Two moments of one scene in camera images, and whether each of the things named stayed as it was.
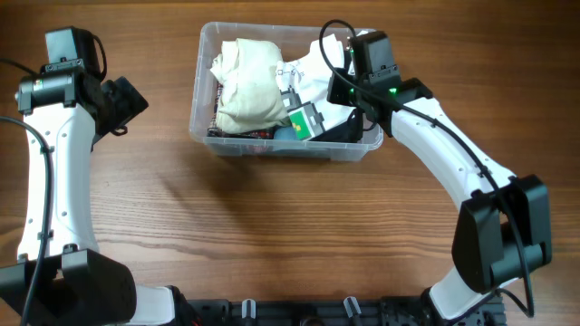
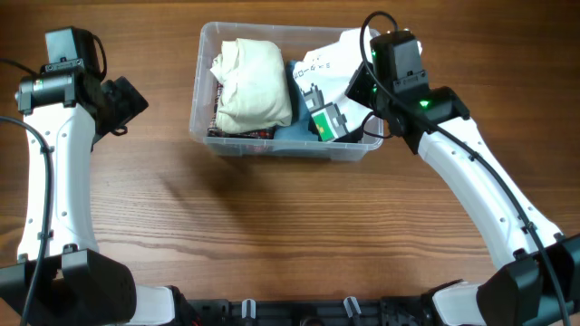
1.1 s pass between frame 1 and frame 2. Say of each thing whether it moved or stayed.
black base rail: stayed
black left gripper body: stayed
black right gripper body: moved
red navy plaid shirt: stayed
